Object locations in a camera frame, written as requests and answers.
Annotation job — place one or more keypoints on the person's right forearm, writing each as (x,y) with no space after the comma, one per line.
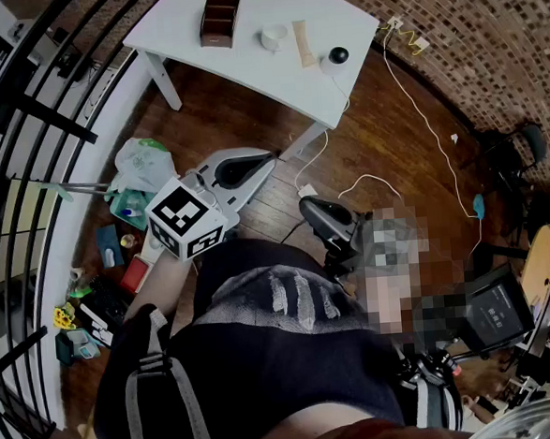
(393,299)

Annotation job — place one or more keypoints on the brown wooden organizer box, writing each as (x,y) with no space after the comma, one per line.
(215,39)

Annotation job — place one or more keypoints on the dark blue box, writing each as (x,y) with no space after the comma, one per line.
(107,239)

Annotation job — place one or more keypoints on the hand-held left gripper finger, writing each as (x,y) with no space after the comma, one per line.
(233,155)
(249,190)

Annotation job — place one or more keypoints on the white plastic bag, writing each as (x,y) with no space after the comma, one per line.
(139,164)

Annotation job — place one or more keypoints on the teal box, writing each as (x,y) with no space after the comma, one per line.
(68,348)

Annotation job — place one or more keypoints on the yellow artificial sunflowers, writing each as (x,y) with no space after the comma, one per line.
(65,317)

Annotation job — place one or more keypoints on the white wall plate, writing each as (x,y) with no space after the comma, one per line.
(423,43)

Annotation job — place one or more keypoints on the black keyboard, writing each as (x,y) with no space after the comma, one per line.
(107,300)

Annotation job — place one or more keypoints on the white power adapter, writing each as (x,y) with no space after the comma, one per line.
(307,191)

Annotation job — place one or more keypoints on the white wall socket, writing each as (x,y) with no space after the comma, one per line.
(396,22)

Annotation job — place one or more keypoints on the red box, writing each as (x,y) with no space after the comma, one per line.
(135,273)

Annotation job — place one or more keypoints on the black metal railing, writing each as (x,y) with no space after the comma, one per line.
(61,121)

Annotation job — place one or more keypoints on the black chest-mounted monitor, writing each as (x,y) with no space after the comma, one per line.
(495,311)

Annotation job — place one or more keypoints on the white camera with black dome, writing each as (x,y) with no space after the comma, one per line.
(338,55)

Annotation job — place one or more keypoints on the silver head mount rim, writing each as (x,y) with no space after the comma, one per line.
(529,423)

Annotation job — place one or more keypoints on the teal bin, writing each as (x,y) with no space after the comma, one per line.
(125,201)

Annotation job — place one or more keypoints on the white table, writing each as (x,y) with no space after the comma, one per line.
(246,75)

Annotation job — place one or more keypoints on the black chair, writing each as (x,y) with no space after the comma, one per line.
(535,141)

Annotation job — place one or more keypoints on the pale yellow plastic cup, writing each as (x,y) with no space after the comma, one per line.
(302,43)

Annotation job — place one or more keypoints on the round wooden table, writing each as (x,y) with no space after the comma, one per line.
(538,261)

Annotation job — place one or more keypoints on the blue face mask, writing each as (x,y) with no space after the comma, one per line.
(479,204)

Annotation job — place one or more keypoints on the person's left forearm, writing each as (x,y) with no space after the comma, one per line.
(162,287)

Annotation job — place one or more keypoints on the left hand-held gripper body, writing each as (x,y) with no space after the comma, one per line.
(185,217)

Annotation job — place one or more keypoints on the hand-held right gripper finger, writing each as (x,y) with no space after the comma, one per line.
(332,235)
(335,212)

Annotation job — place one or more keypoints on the person's torso in dark shirt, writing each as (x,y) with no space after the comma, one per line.
(266,355)

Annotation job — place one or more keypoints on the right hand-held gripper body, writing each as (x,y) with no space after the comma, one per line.
(341,261)

